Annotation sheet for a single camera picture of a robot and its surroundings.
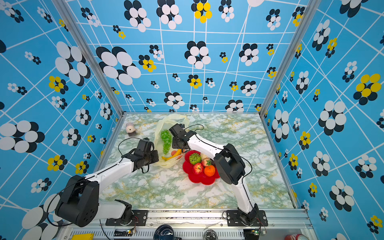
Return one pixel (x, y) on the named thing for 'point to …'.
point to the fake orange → (209, 170)
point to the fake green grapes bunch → (166, 136)
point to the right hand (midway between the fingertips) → (177, 143)
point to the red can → (295, 237)
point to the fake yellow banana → (178, 152)
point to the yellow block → (85, 236)
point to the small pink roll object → (130, 129)
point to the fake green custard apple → (195, 158)
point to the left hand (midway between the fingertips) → (158, 155)
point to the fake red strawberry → (206, 162)
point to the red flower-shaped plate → (201, 178)
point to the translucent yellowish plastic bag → (168, 156)
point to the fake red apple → (197, 168)
